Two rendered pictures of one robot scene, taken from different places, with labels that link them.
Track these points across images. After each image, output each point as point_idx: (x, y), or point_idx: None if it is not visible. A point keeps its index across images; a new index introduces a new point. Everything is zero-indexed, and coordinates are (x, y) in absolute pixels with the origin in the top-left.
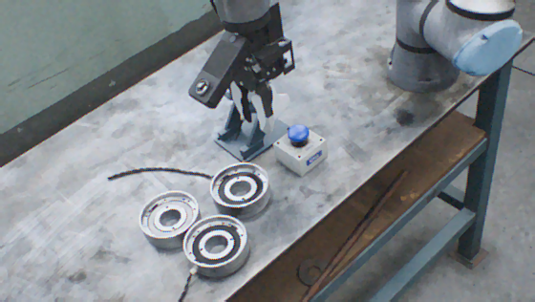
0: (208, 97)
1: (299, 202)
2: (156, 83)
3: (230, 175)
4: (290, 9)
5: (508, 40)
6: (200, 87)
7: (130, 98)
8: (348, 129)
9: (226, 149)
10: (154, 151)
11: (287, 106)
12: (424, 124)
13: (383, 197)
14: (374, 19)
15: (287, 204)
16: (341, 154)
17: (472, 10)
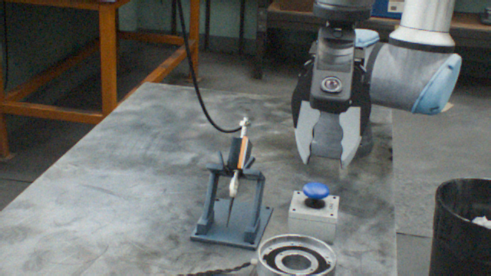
0: (348, 93)
1: (357, 264)
2: (33, 205)
3: (268, 254)
4: (138, 118)
5: (456, 74)
6: (333, 83)
7: (8, 226)
8: None
9: (219, 241)
10: (116, 268)
11: (238, 192)
12: (388, 179)
13: None
14: (240, 116)
15: (347, 270)
16: (346, 216)
17: (435, 44)
